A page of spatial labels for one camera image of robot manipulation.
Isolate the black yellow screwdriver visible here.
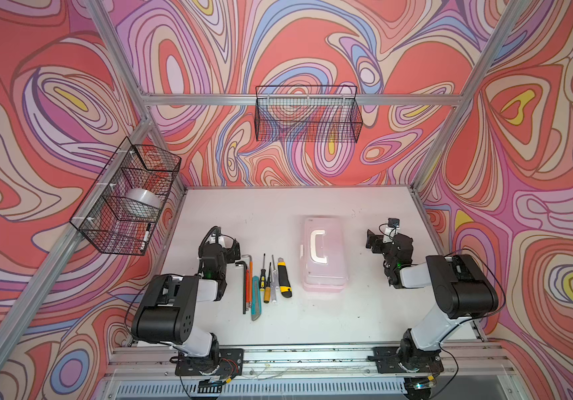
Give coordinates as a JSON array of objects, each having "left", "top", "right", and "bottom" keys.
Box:
[{"left": 259, "top": 253, "right": 266, "bottom": 294}]

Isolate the wall wire basket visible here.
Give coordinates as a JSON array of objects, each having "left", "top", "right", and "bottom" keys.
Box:
[
  {"left": 254, "top": 83, "right": 363, "bottom": 143},
  {"left": 70, "top": 138, "right": 181, "bottom": 256}
]

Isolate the back wall wire basket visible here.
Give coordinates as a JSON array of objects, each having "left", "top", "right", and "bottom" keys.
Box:
[{"left": 254, "top": 83, "right": 363, "bottom": 143}]

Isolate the pink plastic tool box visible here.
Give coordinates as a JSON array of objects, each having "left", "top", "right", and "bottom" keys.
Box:
[{"left": 299, "top": 216, "right": 348, "bottom": 293}]

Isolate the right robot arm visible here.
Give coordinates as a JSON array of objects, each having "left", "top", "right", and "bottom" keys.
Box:
[{"left": 366, "top": 230, "right": 499, "bottom": 372}]

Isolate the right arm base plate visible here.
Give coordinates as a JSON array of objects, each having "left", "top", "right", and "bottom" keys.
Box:
[{"left": 368, "top": 347, "right": 444, "bottom": 375}]

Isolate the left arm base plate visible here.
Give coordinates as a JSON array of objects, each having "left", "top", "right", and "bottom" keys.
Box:
[{"left": 170, "top": 348, "right": 245, "bottom": 378}]

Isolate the black yellow box cutter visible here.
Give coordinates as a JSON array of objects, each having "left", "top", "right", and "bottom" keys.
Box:
[{"left": 277, "top": 258, "right": 293, "bottom": 298}]

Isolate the left wall wire basket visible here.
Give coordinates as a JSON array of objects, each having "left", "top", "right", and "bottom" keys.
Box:
[{"left": 70, "top": 138, "right": 181, "bottom": 256}]

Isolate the silver tape roll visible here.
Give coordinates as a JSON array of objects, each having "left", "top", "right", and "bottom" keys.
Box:
[{"left": 126, "top": 188, "right": 161, "bottom": 208}]

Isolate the marker pen in basket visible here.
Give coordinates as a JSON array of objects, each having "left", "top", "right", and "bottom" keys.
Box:
[{"left": 140, "top": 223, "right": 151, "bottom": 253}]

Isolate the teal utility knife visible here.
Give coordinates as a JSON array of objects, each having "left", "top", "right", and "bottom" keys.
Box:
[{"left": 251, "top": 276, "right": 262, "bottom": 322}]

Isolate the aluminium front rail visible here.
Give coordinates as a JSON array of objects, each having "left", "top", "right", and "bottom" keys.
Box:
[{"left": 105, "top": 342, "right": 518, "bottom": 380}]

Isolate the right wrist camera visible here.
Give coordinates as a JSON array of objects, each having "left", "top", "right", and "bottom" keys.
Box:
[{"left": 388, "top": 218, "right": 400, "bottom": 230}]

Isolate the amber handled screwdriver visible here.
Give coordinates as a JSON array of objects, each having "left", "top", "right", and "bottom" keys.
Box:
[{"left": 263, "top": 263, "right": 271, "bottom": 303}]

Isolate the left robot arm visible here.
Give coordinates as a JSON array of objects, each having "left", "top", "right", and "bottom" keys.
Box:
[{"left": 131, "top": 226, "right": 241, "bottom": 363}]

